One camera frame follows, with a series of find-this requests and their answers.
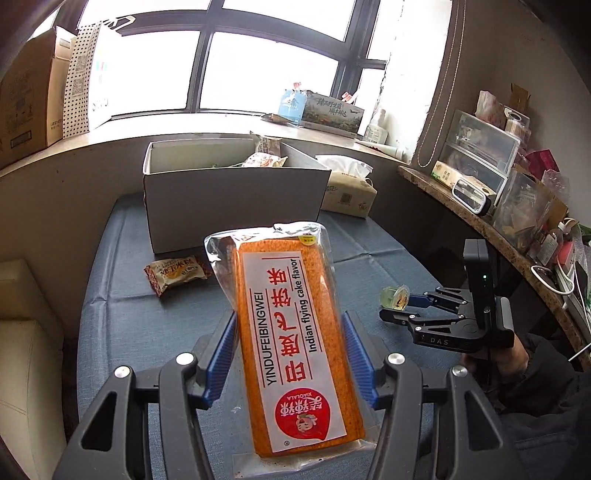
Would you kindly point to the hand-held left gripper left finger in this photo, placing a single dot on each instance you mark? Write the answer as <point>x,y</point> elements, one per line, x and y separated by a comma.
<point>221,355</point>

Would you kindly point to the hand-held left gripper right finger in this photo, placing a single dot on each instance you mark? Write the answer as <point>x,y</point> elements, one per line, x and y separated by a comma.
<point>358,360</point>

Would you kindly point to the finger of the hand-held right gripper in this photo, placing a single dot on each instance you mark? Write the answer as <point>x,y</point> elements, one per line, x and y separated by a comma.
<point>401,317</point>
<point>422,300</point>

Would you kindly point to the small yellow jelly cup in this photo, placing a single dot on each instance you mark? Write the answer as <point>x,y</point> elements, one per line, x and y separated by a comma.
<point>396,297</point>

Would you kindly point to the orange cake packet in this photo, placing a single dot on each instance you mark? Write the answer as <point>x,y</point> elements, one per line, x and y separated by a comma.
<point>286,346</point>

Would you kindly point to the white cardboard box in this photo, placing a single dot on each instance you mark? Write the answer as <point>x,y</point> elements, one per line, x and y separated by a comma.
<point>231,207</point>

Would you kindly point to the grey white snack packet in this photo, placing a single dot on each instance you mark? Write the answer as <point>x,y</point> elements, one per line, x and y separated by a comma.
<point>268,145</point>

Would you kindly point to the person's right forearm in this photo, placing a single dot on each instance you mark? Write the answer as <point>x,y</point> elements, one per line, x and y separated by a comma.
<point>549,392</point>

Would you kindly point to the marble side shelf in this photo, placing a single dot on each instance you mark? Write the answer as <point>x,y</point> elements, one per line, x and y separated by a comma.
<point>508,249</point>

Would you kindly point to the blue tablecloth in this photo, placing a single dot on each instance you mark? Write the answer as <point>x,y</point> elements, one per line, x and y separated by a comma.
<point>138,332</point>

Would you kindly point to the brown orange snack packet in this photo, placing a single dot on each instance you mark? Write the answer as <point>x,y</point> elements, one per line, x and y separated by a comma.
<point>178,274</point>

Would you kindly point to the white black desk clock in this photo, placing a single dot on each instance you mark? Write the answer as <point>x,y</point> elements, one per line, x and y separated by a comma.
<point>471,196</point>

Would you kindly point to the clear plastic container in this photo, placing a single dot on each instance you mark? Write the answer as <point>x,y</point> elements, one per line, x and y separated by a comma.
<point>526,212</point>

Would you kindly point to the cream green small carton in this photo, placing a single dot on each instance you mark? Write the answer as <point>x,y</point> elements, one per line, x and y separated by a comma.
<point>443,173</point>

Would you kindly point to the soft tissue pack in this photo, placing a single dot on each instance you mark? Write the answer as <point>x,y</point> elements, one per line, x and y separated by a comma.
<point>346,194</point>

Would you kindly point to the white tube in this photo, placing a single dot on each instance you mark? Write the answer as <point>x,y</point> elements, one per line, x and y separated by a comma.
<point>383,150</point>

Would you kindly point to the clear plastic drawer unit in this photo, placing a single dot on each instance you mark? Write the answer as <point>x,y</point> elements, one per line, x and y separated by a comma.
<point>480,147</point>

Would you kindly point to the pink small box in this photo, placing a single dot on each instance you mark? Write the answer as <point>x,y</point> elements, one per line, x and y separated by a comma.
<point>542,164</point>

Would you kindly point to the white plastic bottle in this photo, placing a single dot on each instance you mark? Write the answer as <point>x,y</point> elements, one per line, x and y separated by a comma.
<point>376,129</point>

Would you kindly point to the beige cushion seat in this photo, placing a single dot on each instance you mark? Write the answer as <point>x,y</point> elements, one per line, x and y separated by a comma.
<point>27,369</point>

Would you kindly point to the orange white snack packet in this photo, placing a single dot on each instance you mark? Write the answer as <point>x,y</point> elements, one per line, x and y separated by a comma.
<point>263,160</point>

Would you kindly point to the blue printed carton box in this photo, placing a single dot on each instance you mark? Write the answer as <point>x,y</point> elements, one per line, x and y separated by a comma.
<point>328,113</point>

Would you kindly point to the small brown snack packet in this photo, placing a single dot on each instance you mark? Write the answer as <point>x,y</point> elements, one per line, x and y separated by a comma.
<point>277,118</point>

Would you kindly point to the dotted white paper bag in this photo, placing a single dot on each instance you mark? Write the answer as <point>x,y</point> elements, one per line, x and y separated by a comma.
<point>81,87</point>

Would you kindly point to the brown cardboard box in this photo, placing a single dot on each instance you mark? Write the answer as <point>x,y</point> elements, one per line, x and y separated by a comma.
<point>27,101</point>

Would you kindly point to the black window frame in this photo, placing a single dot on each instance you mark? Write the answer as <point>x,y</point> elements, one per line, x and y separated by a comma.
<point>355,55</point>

